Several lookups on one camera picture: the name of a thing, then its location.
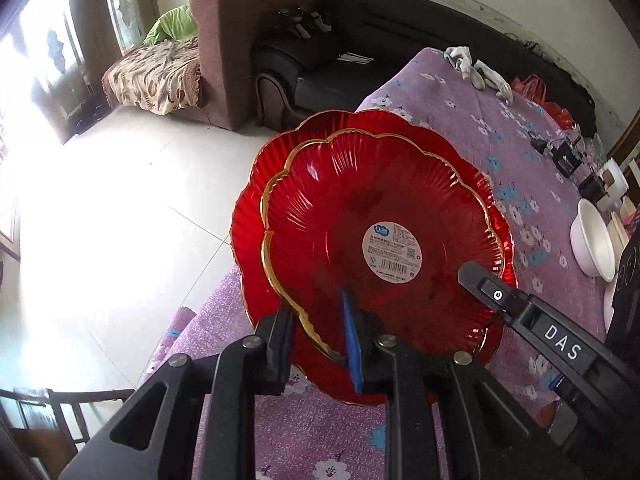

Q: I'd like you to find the white plastic bucket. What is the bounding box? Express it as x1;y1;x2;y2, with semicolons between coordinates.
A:
598;158;630;211

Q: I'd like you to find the red plastic bag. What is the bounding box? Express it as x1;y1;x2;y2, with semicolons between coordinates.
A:
510;75;574;131

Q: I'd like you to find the small gold-rimmed red plate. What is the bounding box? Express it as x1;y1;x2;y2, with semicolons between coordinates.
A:
261;129;506;368

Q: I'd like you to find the black and white sofa clutter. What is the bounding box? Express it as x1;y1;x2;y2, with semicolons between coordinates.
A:
276;6;332;39

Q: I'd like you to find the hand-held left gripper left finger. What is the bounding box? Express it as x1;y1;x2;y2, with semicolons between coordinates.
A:
60;304;297;480

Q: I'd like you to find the green pillow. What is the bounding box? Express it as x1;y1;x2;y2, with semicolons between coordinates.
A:
144;5;199;45

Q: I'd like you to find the black cylindrical motor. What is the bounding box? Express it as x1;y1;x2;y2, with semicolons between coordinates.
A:
552;141;581;177

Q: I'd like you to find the wooden chair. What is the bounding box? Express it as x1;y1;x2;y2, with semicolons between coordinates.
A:
0;387;136;480

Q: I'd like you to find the purple floral tablecloth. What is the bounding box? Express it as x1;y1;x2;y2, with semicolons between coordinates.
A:
137;46;623;480

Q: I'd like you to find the leaf-patterned beige blanket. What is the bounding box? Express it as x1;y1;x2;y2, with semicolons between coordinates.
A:
102;37;205;116

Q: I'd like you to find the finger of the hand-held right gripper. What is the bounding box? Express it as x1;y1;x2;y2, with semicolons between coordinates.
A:
457;260;526;330

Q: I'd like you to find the white bowl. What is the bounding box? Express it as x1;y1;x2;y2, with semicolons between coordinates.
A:
570;199;617;282
602;280;622;334

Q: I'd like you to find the large red scalloped plate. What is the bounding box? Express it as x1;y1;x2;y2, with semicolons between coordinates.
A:
230;109;518;407

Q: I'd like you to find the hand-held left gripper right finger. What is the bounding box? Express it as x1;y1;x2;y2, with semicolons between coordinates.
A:
341;287;583;480

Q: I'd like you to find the black leather sofa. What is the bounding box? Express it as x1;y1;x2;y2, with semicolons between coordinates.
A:
250;0;599;137

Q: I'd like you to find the wooden cabinet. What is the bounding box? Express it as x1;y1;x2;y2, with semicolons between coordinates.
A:
607;109;640;201

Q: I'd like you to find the brown armchair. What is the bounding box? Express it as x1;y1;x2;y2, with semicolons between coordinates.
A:
189;0;334;132

